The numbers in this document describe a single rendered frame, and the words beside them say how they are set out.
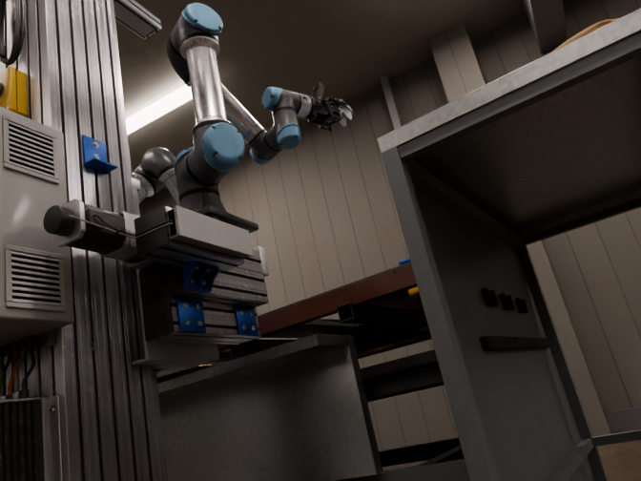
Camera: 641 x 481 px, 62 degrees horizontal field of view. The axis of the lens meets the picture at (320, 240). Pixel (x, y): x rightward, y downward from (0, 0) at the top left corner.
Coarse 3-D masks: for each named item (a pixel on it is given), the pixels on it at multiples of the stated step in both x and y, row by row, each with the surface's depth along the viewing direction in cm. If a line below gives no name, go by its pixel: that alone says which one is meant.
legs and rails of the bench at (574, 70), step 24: (624, 48) 98; (576, 72) 102; (600, 72) 102; (504, 96) 109; (528, 96) 106; (456, 120) 114; (480, 120) 111; (408, 144) 119; (432, 144) 117; (600, 216) 210; (528, 240) 223; (624, 432) 195
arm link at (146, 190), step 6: (138, 168) 204; (138, 174) 202; (144, 174) 202; (144, 180) 201; (150, 180) 202; (156, 180) 204; (144, 186) 202; (150, 186) 203; (156, 186) 206; (162, 186) 212; (138, 192) 200; (144, 192) 202; (150, 192) 205; (156, 192) 214; (138, 198) 200; (144, 198) 205
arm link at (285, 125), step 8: (280, 112) 164; (288, 112) 164; (280, 120) 163; (288, 120) 163; (296, 120) 164; (272, 128) 166; (280, 128) 162; (288, 128) 162; (296, 128) 163; (272, 136) 166; (280, 136) 162; (288, 136) 161; (296, 136) 162; (272, 144) 168; (280, 144) 164; (288, 144) 164; (296, 144) 165
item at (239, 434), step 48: (240, 384) 171; (288, 384) 161; (336, 384) 153; (192, 432) 179; (240, 432) 168; (288, 432) 159; (336, 432) 150; (192, 480) 176; (240, 480) 165; (288, 480) 156; (336, 480) 148
